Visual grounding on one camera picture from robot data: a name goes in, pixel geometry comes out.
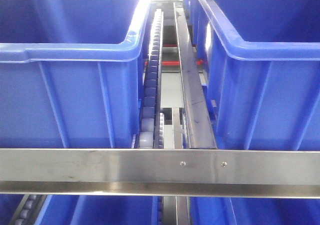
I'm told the grey roller track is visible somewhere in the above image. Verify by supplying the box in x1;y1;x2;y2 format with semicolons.
137;8;164;149

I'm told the blue bin front left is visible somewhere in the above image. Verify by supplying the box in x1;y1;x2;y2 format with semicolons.
0;0;151;149

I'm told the blue bin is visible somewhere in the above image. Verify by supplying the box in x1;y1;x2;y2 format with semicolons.
190;197;320;225
35;195;160;225
0;0;151;149
189;0;320;151

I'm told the blue bin front right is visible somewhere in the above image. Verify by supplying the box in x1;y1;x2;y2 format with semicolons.
189;0;320;151

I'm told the blue bin lower right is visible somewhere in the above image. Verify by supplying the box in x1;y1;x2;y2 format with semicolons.
190;197;320;225

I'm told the blue bin lower left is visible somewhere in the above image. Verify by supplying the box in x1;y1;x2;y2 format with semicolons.
35;195;160;225

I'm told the steel divider rail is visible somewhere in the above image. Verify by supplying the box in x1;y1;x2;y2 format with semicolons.
173;2;217;149

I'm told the steel shelf front rail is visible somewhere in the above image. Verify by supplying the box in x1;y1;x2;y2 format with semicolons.
0;148;320;199

